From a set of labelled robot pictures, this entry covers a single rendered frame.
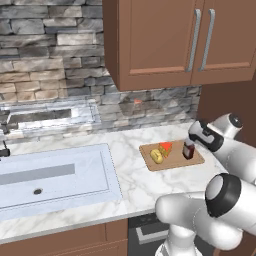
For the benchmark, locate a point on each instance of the narrow brown base cupboard front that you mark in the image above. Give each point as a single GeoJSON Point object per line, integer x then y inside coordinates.
{"type": "Point", "coordinates": [116, 238]}

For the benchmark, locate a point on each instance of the black built-in appliance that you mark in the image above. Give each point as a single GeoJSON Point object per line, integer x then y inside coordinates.
{"type": "Point", "coordinates": [143, 235]}

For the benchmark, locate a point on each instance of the tall brown cupboard panel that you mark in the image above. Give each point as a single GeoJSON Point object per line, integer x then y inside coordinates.
{"type": "Point", "coordinates": [226, 98]}

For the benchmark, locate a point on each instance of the yellow potato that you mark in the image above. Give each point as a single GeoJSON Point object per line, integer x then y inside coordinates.
{"type": "Point", "coordinates": [156, 156]}

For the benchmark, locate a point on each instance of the brown wall cupboard side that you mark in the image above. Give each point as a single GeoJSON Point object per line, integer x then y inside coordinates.
{"type": "Point", "coordinates": [110, 36]}

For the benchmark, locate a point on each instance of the dark red condiment bottle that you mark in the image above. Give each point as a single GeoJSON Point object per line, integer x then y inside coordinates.
{"type": "Point", "coordinates": [188, 151]}

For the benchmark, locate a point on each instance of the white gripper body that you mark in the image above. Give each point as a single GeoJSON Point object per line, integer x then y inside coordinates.
{"type": "Point", "coordinates": [196, 128]}

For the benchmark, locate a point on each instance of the white sink basin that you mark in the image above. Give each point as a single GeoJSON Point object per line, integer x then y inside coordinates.
{"type": "Point", "coordinates": [53, 180]}

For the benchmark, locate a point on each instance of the brown wall cupboard door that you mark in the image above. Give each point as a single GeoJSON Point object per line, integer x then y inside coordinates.
{"type": "Point", "coordinates": [156, 36]}
{"type": "Point", "coordinates": [233, 36]}

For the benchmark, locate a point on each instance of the dark metal tap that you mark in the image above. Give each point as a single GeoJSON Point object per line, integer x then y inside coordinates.
{"type": "Point", "coordinates": [4, 151]}

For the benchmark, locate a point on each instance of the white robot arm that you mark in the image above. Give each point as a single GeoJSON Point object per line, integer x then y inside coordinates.
{"type": "Point", "coordinates": [200, 213]}

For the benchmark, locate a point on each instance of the wooden cutting board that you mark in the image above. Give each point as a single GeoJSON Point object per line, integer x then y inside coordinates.
{"type": "Point", "coordinates": [173, 162]}

